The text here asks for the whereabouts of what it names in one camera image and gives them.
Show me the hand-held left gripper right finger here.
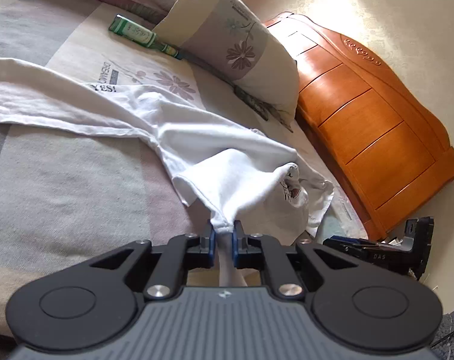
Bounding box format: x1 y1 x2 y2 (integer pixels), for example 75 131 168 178
231 222 363 301

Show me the white long-sleeved printed shirt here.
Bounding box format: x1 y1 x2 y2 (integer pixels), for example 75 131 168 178
0 57 335 288

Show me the green glass bottle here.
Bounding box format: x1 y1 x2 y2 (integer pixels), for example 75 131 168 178
107 14 183 60

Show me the floral patchwork pillow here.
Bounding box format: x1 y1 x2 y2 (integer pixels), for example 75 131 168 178
152 0 301 134

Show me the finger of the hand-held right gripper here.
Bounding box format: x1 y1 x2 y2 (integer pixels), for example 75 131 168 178
322 235 377 258

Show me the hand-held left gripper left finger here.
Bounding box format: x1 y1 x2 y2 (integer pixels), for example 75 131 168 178
89 227 216 301

